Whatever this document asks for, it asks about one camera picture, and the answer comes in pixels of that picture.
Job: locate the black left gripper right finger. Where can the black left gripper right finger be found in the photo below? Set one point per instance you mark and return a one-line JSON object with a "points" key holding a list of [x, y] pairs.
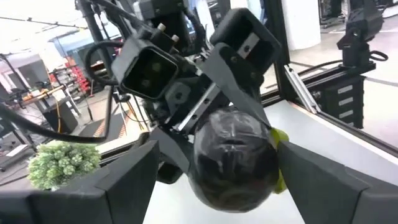
{"points": [[335, 199]]}

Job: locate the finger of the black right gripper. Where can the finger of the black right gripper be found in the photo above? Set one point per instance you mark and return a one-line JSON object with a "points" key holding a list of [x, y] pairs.
{"points": [[236, 62], [174, 155]]}

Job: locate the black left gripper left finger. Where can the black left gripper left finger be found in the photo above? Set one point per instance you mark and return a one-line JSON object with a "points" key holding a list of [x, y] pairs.
{"points": [[77, 202]]}

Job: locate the dark avocado half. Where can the dark avocado half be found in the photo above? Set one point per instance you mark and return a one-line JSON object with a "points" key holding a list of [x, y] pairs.
{"points": [[233, 161]]}

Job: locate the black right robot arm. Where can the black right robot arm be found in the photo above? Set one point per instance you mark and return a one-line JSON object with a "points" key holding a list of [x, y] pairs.
{"points": [[362, 25]]}

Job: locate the green broccoli cluster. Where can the green broccoli cluster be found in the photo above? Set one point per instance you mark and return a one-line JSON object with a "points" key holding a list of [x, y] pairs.
{"points": [[62, 161]]}

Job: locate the black hazard-striped floor mat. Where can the black hazard-striped floor mat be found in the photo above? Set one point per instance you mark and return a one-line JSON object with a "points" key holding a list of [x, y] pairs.
{"points": [[109, 124]]}

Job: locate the red storage shelf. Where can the red storage shelf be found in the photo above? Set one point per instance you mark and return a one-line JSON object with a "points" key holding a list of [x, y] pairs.
{"points": [[77, 77]]}

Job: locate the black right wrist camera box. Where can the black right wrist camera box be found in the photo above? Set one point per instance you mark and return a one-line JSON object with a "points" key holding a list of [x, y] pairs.
{"points": [[146, 73]]}

